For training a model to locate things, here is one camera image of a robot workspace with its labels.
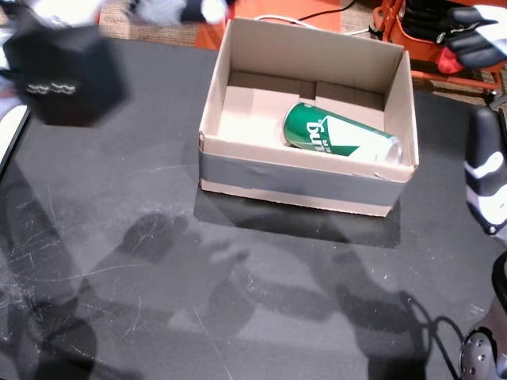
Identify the black hose bundle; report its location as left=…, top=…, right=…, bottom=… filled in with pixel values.
left=403, top=0, right=452, bottom=40

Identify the orange metal cart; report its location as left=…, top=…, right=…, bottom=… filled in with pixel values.
left=370, top=0, right=507, bottom=94

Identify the orange floor plate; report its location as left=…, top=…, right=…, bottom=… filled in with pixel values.
left=196, top=0, right=342, bottom=51

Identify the black metal bar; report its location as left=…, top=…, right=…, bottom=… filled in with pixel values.
left=486, top=90, right=507, bottom=111

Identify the white cable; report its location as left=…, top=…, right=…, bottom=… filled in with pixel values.
left=253, top=14, right=375, bottom=35

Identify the black cable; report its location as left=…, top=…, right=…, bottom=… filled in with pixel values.
left=300, top=0, right=357, bottom=21

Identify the red knob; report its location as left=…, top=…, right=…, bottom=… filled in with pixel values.
left=437, top=49, right=465, bottom=75

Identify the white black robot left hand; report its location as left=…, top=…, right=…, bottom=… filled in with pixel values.
left=27, top=0, right=237, bottom=29

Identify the green white soda can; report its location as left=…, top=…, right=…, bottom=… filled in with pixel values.
left=282, top=101, right=404, bottom=165

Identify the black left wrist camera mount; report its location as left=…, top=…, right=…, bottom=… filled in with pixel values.
left=2, top=23, right=132, bottom=128

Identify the open cardboard box grey tape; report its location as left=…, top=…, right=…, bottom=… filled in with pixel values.
left=197, top=17, right=420, bottom=218

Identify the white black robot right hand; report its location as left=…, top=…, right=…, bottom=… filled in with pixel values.
left=435, top=3, right=507, bottom=238

